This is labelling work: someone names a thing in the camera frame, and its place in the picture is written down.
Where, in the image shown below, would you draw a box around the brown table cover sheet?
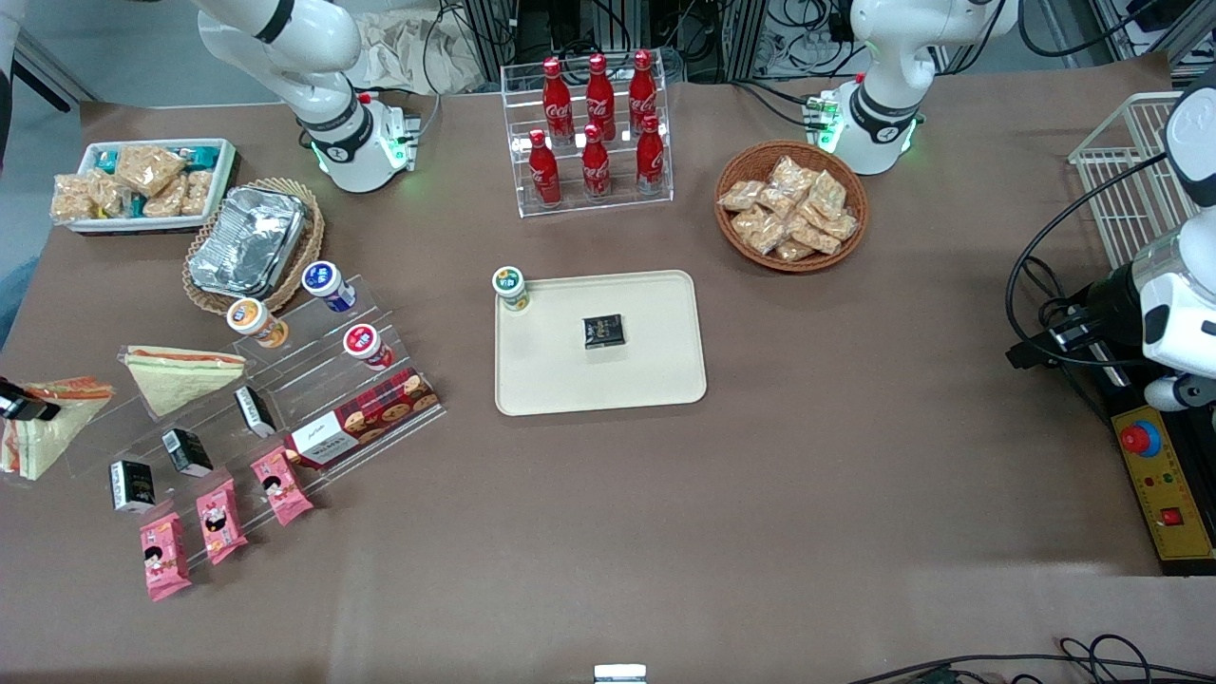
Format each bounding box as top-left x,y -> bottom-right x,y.
0,52 -> 1216,684

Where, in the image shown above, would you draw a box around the crumpled translucent plastic bag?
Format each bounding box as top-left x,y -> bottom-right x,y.
347,8 -> 485,96

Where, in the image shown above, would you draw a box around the white wire basket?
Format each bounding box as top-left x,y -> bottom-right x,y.
1069,92 -> 1188,272

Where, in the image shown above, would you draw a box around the red Coca-Cola bottle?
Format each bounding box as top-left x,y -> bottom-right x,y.
636,114 -> 667,195
585,53 -> 617,142
580,123 -> 612,201
628,49 -> 659,134
528,129 -> 562,207
542,57 -> 574,143

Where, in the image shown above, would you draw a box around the white rectangular plastic bin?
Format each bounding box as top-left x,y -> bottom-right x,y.
68,139 -> 238,236

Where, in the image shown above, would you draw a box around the long black floor cable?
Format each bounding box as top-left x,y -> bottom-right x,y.
845,635 -> 1216,684

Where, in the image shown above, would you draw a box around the blue lid yogurt cup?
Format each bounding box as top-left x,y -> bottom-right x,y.
302,260 -> 358,314

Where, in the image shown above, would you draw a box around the red plaid cookie box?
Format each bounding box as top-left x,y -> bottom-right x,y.
285,369 -> 442,469

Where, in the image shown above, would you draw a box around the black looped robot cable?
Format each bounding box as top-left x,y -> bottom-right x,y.
1005,152 -> 1171,371

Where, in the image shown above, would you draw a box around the oval brown wicker basket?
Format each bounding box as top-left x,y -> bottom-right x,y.
182,178 -> 326,316

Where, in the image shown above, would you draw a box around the triangle sandwich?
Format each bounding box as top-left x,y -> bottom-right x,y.
0,377 -> 117,482
118,345 -> 248,420

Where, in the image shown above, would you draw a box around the clear plastic container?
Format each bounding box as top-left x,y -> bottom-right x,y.
62,274 -> 447,580

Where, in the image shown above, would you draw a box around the round brown wicker basket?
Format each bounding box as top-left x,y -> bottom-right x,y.
714,141 -> 870,275

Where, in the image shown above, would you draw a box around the stacked aluminium foil containers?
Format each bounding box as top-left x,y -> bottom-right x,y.
188,186 -> 307,295

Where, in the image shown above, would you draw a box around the small black chocolate box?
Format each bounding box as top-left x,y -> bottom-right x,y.
235,385 -> 277,439
582,313 -> 626,351
109,460 -> 157,514
161,428 -> 215,478

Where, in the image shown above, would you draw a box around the tangled black cable bundle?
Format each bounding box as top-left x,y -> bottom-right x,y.
760,0 -> 856,82

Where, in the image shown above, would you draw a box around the pink snack packet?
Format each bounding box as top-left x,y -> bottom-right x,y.
140,511 -> 194,603
196,478 -> 250,567
251,446 -> 314,527

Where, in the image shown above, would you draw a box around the orange lid yogurt cup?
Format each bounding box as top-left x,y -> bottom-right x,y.
226,297 -> 290,350

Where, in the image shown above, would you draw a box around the clear acrylic bottle rack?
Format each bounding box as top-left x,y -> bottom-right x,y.
501,59 -> 675,220

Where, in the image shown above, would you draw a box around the red lid yogurt cup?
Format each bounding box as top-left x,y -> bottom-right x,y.
343,324 -> 395,371

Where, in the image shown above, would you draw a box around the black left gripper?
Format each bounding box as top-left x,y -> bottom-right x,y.
1005,264 -> 1154,371

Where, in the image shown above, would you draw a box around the aluminium profile frame rack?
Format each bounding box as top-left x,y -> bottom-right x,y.
461,0 -> 761,85

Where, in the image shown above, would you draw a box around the cream plastic serving tray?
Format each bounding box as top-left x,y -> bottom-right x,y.
494,270 -> 709,418

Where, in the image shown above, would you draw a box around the yellow emergency stop box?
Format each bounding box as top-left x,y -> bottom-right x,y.
1069,304 -> 1216,577

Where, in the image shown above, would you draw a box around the green lid yogurt cup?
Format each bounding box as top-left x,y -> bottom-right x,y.
491,266 -> 531,313

